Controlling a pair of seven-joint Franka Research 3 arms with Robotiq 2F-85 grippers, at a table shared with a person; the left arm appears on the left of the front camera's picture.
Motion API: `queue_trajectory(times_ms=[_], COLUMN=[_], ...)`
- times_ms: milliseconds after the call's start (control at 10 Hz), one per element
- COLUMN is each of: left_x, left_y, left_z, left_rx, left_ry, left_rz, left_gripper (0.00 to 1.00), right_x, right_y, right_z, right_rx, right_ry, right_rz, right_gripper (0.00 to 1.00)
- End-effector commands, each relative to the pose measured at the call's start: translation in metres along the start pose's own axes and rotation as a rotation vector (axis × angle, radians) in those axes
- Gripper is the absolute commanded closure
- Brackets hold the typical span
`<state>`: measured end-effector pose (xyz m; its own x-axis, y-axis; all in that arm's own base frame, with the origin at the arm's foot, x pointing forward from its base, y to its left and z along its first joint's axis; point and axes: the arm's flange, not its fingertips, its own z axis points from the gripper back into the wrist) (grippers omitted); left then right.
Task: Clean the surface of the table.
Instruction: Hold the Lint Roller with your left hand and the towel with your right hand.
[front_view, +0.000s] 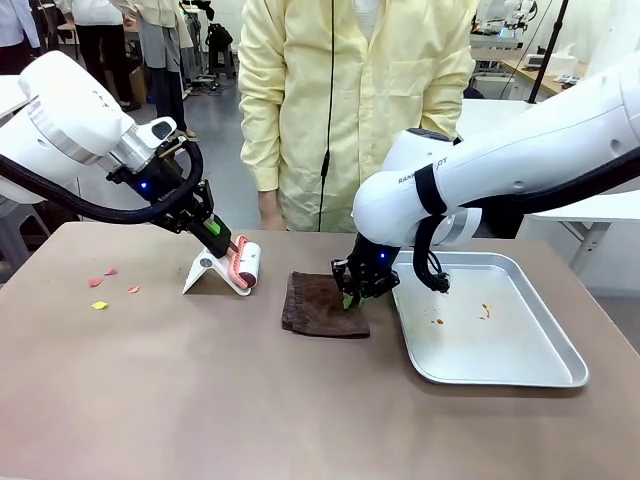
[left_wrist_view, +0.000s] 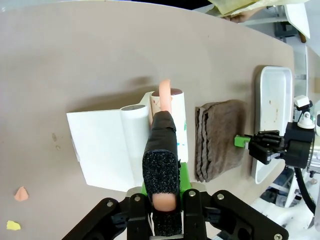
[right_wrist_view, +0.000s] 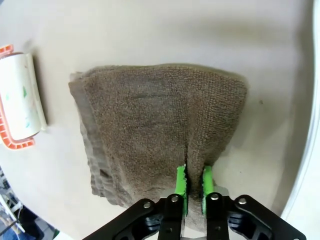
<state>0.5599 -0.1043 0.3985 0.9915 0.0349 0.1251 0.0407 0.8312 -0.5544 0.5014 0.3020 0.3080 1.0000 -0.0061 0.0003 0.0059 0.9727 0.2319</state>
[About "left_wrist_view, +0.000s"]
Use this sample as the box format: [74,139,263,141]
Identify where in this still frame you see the brown towel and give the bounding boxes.
[194,99,249,184]

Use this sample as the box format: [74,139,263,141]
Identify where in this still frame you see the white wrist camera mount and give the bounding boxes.
[293,94,317,130]

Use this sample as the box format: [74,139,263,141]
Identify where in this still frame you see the person's right hand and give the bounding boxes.
[221,10,254,25]

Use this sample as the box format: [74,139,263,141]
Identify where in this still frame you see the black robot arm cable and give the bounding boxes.
[293,166,318,216]

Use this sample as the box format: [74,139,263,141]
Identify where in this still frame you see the silver metal tray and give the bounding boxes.
[251,65,294,185]

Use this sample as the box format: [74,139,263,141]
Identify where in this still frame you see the pink clay crumb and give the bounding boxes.
[14,186,30,202]

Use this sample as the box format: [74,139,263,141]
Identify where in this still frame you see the person in yellow coat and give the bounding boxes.
[209,0,311,17]

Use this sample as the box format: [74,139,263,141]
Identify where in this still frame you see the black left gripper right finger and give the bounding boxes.
[178,162,290,240]

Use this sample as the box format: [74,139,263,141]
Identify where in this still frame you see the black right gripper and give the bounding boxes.
[233,121,316,169]

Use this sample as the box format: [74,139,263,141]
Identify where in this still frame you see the white folded lint roller stand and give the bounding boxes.
[66,91,151,193]

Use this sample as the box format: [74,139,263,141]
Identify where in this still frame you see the yellow clay crumb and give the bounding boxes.
[6,219,22,232]

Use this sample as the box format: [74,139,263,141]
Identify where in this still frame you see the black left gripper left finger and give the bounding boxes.
[62,186,154,240]

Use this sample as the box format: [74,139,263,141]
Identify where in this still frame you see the white table with grey legs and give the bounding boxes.
[284,0,311,40]

